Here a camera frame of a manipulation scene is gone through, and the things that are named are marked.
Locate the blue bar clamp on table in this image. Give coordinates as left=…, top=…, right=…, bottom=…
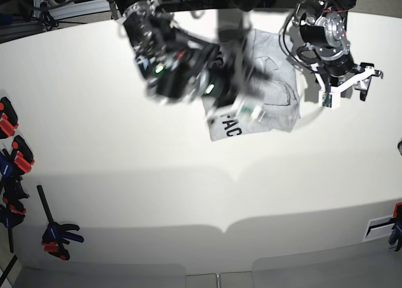
left=36, top=185, right=84, bottom=261

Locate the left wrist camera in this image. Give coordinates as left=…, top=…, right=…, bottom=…
left=318, top=91, right=341, bottom=109

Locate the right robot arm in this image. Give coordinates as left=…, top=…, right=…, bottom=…
left=107, top=0, right=270, bottom=121

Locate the grey T-shirt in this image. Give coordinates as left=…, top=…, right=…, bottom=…
left=209, top=29, right=300, bottom=141

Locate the blue clamp at right edge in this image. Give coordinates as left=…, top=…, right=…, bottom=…
left=388, top=203, right=402, bottom=252

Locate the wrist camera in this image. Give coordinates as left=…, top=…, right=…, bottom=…
left=236, top=101, right=266, bottom=122
left=318, top=91, right=341, bottom=109

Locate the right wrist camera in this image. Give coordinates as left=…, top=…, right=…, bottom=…
left=236, top=101, right=266, bottom=122

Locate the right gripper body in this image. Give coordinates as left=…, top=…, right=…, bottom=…
left=194, top=47, right=272, bottom=118

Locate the orange black clamp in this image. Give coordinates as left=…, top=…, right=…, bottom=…
left=1, top=135, right=35, bottom=177
left=1, top=97, right=18, bottom=139

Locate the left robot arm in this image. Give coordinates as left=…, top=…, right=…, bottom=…
left=292, top=0, right=383, bottom=108

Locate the camera cable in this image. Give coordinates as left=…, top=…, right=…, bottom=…
left=278, top=1, right=318, bottom=72

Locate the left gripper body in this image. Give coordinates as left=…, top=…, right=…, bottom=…
left=312, top=54, right=383, bottom=93

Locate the lower orange black clamp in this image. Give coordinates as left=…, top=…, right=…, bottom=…
left=1, top=135, right=35, bottom=177

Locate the upper orange black clamp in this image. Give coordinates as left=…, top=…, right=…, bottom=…
left=1, top=97, right=18, bottom=139

